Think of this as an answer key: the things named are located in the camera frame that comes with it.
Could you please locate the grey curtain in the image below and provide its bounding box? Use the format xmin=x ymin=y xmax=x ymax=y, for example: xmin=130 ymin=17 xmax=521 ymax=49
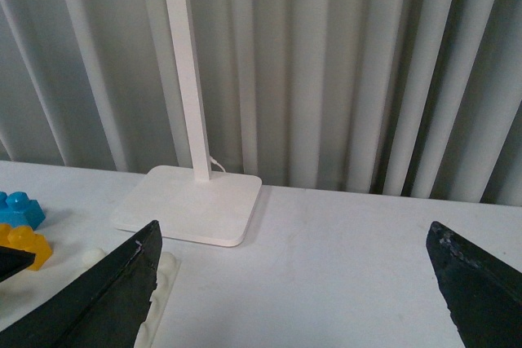
xmin=1 ymin=0 xmax=521 ymax=205

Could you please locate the white desk lamp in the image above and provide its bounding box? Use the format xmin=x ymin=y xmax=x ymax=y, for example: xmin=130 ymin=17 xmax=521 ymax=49
xmin=111 ymin=0 xmax=262 ymax=247

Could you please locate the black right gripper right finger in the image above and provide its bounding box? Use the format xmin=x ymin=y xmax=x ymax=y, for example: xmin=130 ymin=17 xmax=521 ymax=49
xmin=426 ymin=221 xmax=521 ymax=347

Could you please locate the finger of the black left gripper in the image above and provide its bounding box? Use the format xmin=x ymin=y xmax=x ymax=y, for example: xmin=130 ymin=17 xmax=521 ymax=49
xmin=0 ymin=246 xmax=36 ymax=282

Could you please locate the blue three-stud block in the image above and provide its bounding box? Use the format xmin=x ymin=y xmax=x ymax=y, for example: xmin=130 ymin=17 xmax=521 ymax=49
xmin=0 ymin=192 xmax=46 ymax=230

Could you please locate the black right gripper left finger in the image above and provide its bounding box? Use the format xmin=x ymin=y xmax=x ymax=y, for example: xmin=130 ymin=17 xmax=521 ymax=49
xmin=1 ymin=220 xmax=162 ymax=347

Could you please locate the yellow two-stud block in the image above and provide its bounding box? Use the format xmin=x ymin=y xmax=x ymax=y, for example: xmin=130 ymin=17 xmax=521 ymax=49
xmin=1 ymin=223 xmax=53 ymax=271

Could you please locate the white studded base plate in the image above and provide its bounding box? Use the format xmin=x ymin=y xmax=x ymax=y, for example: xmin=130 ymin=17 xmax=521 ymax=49
xmin=72 ymin=248 xmax=180 ymax=347

